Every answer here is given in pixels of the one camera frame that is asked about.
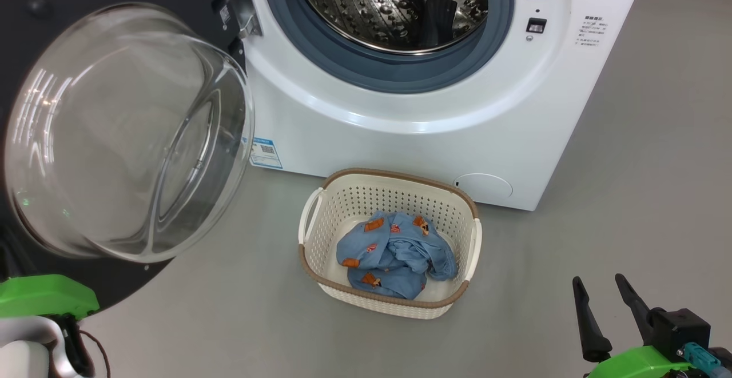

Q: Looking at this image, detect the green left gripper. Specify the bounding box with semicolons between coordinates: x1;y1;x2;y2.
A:
0;274;101;320

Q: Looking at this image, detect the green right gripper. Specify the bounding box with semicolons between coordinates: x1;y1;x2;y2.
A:
572;273;695;378

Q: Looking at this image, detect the round glass washer door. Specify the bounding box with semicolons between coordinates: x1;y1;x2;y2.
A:
0;0;256;310

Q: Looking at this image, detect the blue patterned garment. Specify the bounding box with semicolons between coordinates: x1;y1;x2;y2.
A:
336;211;458;300

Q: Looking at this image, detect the white front-load washing machine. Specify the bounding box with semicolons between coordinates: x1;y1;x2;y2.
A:
229;0;651;212

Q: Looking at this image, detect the grey rubber door seal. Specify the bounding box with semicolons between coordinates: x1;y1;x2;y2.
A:
261;0;515;94

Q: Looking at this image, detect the stainless steel washing machine drum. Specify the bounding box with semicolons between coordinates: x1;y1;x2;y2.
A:
293;0;490;55

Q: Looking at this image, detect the round white filter cover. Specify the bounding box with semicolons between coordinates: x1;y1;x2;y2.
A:
455;173;514;202

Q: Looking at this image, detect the blue white energy label sticker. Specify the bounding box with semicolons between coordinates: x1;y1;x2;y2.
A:
249;136;283;170

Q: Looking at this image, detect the cream perforated laundry basket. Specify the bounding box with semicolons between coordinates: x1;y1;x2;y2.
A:
297;168;483;320

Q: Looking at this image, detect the thin dark cable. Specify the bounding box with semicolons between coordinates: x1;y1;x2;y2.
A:
79;329;110;378

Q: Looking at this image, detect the teal connector with cable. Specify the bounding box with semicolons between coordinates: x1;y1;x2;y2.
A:
678;342;732;378

